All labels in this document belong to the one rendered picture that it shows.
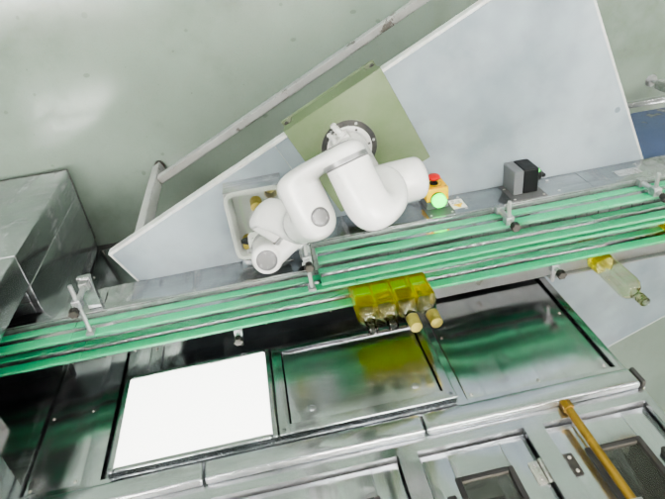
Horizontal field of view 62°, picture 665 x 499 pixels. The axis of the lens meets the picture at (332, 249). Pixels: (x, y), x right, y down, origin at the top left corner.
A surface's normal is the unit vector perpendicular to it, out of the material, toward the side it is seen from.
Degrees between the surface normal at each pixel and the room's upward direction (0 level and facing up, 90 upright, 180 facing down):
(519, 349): 91
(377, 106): 2
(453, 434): 90
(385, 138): 2
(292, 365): 90
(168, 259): 0
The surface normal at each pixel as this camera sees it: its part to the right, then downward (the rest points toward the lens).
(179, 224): 0.17, 0.51
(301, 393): -0.11, -0.84
